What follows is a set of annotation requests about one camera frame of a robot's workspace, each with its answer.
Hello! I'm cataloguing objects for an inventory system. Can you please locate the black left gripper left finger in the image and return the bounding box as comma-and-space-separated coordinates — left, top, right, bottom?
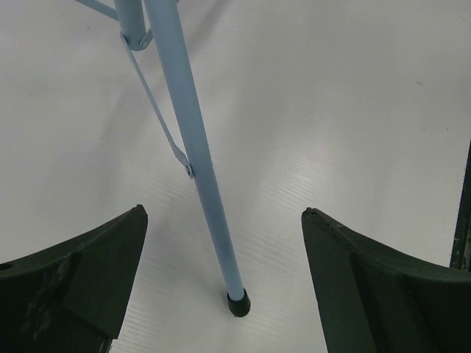
1, 205, 148, 352

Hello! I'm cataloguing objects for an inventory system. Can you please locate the blue music stand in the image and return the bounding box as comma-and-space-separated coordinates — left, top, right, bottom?
83, 1, 251, 318

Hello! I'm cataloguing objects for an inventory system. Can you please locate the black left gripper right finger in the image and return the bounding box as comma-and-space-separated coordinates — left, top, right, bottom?
301, 208, 470, 352

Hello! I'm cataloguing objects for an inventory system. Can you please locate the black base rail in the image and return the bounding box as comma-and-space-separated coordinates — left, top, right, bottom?
450, 151, 470, 272

